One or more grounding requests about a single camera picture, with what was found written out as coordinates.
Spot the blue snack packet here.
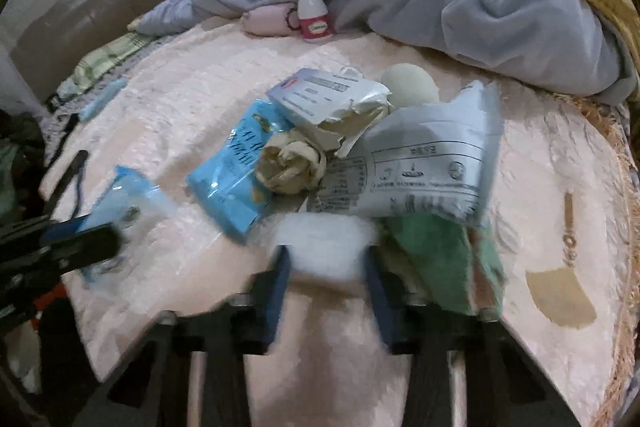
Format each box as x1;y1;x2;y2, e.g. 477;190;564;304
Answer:
186;99;296;243

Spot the white round ball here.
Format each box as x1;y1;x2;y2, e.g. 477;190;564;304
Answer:
381;63;441;108

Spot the clear blue plastic packet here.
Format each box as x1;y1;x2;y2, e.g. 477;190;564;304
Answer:
80;164;178;288

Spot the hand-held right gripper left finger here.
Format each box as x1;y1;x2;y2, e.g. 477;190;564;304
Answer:
75;244;293;427

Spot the grey blue blanket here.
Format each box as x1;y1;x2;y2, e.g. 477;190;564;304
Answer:
132;0;638;105

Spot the beige paper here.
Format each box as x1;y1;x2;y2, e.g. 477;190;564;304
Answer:
255;132;328;198

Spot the black strap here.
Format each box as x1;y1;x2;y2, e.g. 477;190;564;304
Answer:
47;149;91;220
46;112;81;168

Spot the dark green cloth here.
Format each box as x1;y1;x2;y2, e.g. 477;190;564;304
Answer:
0;109;48;228

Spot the green pink towel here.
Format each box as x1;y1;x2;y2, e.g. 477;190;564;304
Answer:
380;212;506;315

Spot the pink fringed bed cover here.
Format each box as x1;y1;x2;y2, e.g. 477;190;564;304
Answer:
40;14;640;427

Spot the white blue torn packet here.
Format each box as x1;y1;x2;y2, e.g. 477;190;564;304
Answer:
265;67;393;158

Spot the green plaid cloth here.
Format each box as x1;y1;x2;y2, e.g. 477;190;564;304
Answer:
57;32;151;95

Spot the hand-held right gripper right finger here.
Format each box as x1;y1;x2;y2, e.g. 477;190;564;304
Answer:
362;247;566;427

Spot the white bottle pink label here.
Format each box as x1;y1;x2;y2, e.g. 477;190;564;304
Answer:
292;0;335;42

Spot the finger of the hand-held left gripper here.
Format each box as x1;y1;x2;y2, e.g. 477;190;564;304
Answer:
0;224;123;280
0;214;91;253

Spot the large white printed packet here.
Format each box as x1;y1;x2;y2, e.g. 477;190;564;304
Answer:
305;79;503;228

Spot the light blue packet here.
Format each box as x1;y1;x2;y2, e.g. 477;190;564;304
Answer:
80;77;128;122

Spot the pink rolled cloth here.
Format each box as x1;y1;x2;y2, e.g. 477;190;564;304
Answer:
240;4;301;36

